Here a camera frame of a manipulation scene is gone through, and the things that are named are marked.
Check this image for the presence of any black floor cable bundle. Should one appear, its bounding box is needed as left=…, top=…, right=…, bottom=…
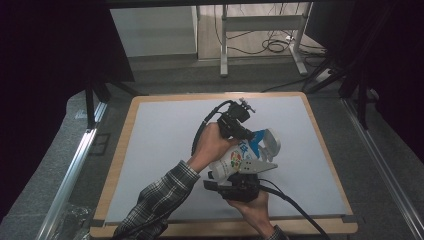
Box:
left=213, top=3, right=329, bottom=56

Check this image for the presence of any clear jar with flip lid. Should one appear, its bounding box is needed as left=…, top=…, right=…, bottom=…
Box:
left=256, top=128, right=283, bottom=164

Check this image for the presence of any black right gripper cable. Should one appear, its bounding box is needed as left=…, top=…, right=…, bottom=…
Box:
left=258, top=178, right=331, bottom=240

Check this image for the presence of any aluminium rail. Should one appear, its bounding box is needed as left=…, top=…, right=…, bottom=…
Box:
left=34, top=101, right=108, bottom=240
left=343, top=98, right=424, bottom=239

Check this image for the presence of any white table mat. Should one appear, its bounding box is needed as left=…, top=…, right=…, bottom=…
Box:
left=104, top=95, right=348, bottom=225

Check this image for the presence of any white panel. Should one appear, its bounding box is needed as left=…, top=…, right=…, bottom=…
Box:
left=109, top=6, right=198, bottom=58

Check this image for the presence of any person's left hand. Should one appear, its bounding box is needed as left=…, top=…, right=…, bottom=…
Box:
left=186, top=122, right=239, bottom=174

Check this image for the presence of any black metal stand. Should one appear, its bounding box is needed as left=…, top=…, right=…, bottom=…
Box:
left=301, top=56, right=371, bottom=131
left=84, top=79, right=144, bottom=129

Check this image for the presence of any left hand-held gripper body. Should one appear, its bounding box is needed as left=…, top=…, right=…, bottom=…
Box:
left=216, top=97, right=257, bottom=140

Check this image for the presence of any blue and white milk carton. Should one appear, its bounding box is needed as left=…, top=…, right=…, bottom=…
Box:
left=208, top=129, right=268, bottom=186

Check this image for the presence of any clear plastic bag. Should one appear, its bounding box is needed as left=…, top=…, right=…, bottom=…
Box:
left=49, top=203, right=98, bottom=240

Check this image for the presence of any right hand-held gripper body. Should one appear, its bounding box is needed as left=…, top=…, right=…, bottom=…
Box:
left=219, top=159, right=279, bottom=203

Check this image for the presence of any white power strip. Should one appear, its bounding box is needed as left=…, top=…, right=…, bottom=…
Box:
left=314, top=68, right=333, bottom=84

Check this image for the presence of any person's right hand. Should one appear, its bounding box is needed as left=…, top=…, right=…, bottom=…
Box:
left=228, top=191, right=278, bottom=238

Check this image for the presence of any white metal desk frame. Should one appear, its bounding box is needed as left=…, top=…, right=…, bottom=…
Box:
left=219, top=3, right=313, bottom=78

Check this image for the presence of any dark curtain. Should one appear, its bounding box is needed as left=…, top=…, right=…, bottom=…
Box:
left=306, top=0, right=424, bottom=164
left=0, top=0, right=134, bottom=221

